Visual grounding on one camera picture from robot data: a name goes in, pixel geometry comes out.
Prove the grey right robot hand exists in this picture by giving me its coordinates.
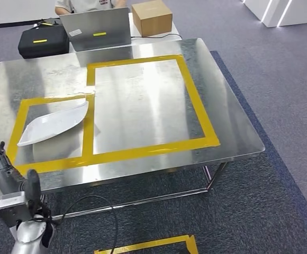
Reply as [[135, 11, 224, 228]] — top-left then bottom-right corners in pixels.
[[0, 130, 42, 214]]

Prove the white plastic car part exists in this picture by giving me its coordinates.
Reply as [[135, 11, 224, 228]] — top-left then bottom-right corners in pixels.
[[17, 98, 89, 148]]

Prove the steel workbench table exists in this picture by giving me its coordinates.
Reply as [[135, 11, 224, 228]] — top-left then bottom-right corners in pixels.
[[0, 38, 266, 222]]

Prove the black carry case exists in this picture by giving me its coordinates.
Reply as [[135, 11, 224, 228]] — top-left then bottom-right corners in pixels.
[[17, 24, 70, 60]]

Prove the small black yellow tool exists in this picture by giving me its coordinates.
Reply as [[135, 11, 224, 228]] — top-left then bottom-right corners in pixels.
[[33, 20, 55, 29]]

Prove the grey laptop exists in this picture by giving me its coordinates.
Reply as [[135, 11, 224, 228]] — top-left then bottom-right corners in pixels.
[[59, 7, 132, 52]]

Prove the person at laptop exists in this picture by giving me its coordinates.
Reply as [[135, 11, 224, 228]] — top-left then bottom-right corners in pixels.
[[55, 0, 128, 15]]

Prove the brown cardboard box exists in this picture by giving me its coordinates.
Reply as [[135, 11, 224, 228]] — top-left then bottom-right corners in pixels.
[[131, 0, 173, 38]]

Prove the white lit display plinth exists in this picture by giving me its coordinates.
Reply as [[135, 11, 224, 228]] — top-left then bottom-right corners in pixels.
[[242, 0, 307, 28]]

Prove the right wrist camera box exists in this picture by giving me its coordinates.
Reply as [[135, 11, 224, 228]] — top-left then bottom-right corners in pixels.
[[0, 192, 35, 229]]

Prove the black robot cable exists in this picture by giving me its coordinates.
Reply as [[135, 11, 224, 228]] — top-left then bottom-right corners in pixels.
[[37, 195, 118, 254]]

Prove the black desk cable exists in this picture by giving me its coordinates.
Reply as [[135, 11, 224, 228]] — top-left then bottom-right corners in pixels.
[[131, 33, 183, 40]]

